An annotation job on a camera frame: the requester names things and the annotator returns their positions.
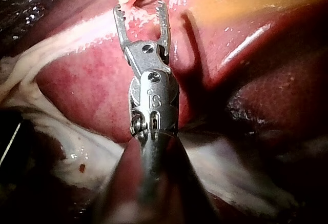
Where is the right arm instrument jaw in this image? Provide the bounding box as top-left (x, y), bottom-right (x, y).
top-left (155, 0), bottom-right (172, 56)
top-left (113, 4), bottom-right (134, 53)

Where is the right arm instrument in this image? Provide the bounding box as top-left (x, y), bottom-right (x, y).
top-left (124, 40), bottom-right (179, 142)

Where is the dark red liver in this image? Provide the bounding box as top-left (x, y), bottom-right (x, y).
top-left (15, 0), bottom-right (328, 224)

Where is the thin steel wire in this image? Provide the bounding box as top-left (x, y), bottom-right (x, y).
top-left (0, 121), bottom-right (22, 166)

